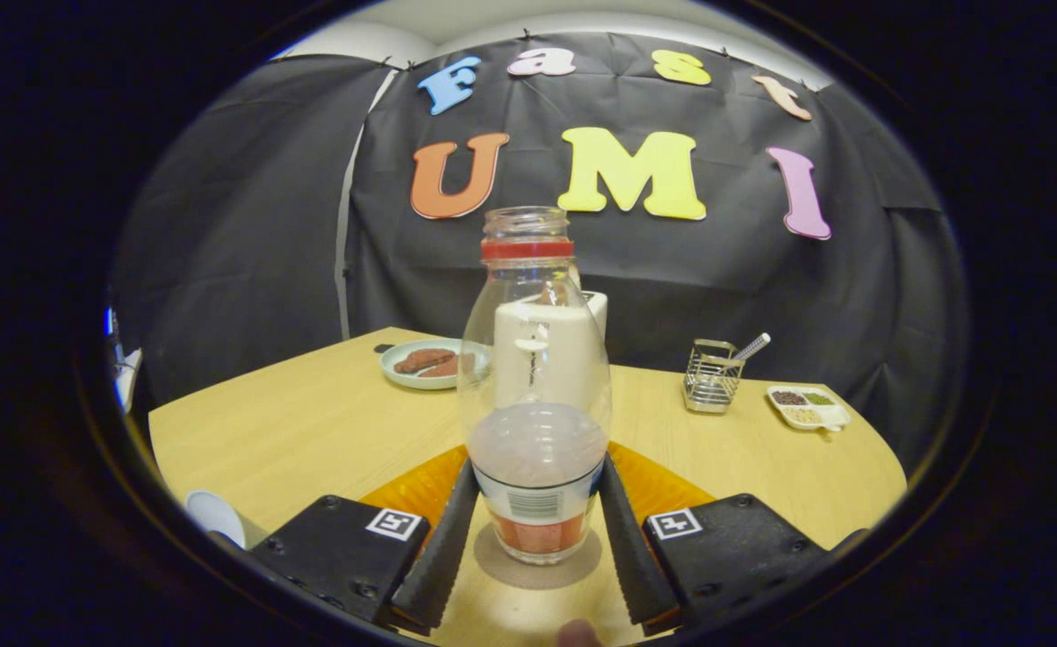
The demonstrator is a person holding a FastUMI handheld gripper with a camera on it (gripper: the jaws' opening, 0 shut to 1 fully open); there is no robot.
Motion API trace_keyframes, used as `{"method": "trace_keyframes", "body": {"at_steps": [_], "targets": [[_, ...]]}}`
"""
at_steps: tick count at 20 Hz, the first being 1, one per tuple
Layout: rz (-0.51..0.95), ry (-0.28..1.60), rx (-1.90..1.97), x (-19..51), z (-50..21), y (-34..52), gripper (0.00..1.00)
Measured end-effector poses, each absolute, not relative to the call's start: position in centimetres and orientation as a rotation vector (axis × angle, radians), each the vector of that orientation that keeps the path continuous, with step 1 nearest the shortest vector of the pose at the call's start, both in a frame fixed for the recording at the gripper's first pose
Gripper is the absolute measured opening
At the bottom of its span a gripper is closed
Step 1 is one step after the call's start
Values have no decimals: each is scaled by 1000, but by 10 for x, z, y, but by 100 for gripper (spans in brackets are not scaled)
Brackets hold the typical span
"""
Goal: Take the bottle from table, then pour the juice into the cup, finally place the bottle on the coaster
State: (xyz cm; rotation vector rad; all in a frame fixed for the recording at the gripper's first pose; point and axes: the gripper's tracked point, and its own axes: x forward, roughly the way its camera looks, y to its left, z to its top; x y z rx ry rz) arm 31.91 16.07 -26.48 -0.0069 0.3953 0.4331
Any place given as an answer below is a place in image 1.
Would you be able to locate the white divided seed dish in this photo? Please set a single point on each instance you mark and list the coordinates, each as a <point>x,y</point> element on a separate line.
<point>807,415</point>

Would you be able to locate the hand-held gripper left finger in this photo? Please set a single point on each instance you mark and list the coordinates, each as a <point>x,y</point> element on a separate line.
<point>439,557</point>

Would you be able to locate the clear juice bottle red label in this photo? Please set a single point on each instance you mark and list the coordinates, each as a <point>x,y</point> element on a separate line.
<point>537,449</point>

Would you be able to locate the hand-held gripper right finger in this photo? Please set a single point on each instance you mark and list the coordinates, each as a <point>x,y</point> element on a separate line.
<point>627,557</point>

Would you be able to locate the white cup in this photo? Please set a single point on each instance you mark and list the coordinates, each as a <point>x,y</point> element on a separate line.
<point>214,517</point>

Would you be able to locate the pale green plate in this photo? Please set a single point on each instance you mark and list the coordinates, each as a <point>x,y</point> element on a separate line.
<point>398,376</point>

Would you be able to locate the brown food slice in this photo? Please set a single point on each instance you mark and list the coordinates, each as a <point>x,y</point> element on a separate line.
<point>421,359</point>
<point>455,368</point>

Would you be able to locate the white toaster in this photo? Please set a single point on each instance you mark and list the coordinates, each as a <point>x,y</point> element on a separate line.
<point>596,314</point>

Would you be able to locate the wooden table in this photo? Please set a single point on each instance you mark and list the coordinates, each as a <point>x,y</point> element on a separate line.
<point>313,422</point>

